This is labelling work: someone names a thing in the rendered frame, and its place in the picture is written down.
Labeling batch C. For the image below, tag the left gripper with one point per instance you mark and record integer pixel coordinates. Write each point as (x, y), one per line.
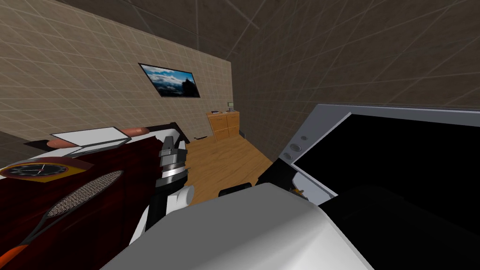
(173, 157)

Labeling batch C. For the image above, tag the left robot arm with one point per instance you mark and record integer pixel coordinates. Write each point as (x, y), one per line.
(170, 182)

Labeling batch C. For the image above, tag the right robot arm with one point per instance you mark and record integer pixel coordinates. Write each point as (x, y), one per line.
(378, 232)

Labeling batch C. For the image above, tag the wooden dresser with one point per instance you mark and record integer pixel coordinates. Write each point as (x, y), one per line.
(224, 125)

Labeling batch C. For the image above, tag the framed sky picture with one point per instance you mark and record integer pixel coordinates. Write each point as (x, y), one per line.
(170, 80)

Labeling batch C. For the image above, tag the bed with dark red blanket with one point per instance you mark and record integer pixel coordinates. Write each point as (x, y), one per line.
(112, 213)

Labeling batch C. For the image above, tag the tennis racket with orange grip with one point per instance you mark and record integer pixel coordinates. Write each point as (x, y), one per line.
(86, 191)

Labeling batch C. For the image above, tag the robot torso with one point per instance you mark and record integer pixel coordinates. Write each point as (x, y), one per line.
(240, 232)

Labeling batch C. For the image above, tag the round black clock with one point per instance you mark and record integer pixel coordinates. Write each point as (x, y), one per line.
(33, 170)

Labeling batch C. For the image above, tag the grey appliance with black door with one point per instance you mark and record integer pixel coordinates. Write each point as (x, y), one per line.
(393, 150)

